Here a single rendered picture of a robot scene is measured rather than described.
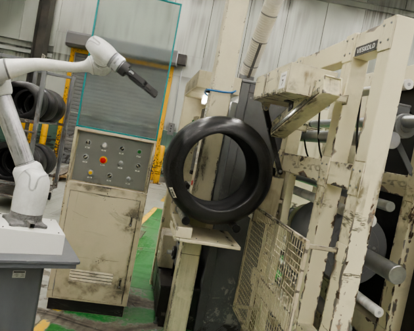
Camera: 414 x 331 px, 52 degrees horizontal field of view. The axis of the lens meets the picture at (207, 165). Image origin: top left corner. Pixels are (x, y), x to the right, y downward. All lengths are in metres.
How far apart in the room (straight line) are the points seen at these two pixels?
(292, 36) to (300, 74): 9.87
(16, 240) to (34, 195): 0.23
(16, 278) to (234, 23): 1.85
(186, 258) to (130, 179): 0.70
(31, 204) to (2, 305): 0.50
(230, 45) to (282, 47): 9.21
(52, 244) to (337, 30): 10.81
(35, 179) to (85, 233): 0.90
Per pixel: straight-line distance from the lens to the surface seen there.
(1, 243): 2.20
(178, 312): 2.83
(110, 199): 2.97
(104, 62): 2.30
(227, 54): 2.66
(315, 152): 5.83
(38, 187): 2.23
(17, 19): 13.11
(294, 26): 12.04
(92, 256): 3.07
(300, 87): 2.10
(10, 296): 2.33
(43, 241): 2.21
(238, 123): 2.27
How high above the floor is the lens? 1.34
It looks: 3 degrees down
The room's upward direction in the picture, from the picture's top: 11 degrees clockwise
